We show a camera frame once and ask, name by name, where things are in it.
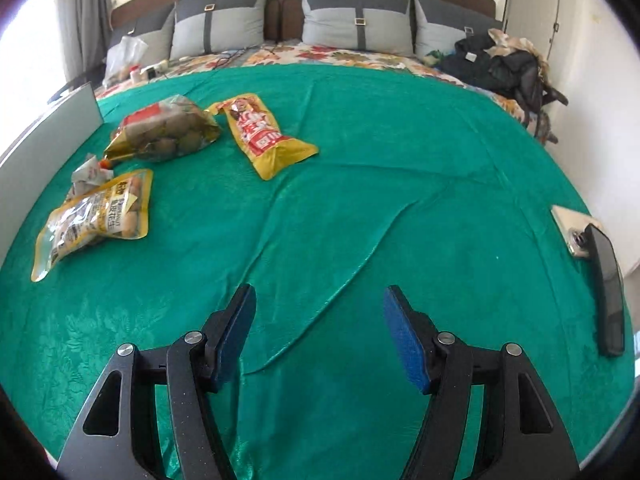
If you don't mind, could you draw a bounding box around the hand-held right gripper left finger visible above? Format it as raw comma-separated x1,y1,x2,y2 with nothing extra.
56,283,257,480

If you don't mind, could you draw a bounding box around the clear bag of brown balls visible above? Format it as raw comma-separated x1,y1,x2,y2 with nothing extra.
105,95,222,163

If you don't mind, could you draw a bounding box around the long white cardboard box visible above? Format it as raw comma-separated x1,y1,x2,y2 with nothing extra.
0,81,104,266

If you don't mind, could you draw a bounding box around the beige smartphone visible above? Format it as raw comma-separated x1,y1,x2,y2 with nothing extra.
550,205,603,259

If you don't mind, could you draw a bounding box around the yellow clear peanut packet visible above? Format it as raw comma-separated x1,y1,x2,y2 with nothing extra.
31,169,153,282

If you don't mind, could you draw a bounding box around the clear plastic bag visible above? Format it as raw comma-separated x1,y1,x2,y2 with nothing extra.
103,35,149,83

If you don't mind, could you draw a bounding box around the green patterned blanket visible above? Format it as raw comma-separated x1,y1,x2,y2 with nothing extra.
0,62,636,480

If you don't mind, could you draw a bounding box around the grey two-tone pillow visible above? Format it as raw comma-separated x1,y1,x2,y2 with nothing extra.
107,2,176,61
412,0,503,58
170,0,273,60
296,0,413,51

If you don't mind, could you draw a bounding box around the grey curtain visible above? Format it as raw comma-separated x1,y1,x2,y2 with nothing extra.
52,0,113,78

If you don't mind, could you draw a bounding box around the beige patterned cloth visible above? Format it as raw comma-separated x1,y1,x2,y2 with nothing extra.
487,29,551,68

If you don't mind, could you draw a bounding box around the yellow snack packet red label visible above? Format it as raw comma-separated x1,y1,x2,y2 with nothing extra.
207,92,319,181

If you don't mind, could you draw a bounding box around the black jacket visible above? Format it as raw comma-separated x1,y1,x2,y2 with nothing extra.
440,35,568,111

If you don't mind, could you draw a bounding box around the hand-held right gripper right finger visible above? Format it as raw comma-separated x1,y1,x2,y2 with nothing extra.
383,285,581,480

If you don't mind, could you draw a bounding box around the floral bed sheet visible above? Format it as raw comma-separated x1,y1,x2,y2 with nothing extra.
95,42,531,126

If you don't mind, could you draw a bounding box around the white door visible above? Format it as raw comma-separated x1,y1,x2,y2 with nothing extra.
505,0,566,61

